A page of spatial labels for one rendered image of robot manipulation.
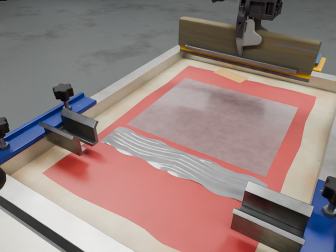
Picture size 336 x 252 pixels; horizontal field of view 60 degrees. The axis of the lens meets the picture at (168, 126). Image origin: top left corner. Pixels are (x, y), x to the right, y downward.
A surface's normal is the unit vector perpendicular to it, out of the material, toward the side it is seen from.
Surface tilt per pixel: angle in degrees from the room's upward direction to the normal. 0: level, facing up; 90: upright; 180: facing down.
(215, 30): 90
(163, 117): 0
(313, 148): 0
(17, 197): 0
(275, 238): 90
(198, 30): 90
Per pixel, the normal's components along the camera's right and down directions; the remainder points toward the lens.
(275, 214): -0.52, 0.49
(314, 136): 0.00, -0.82
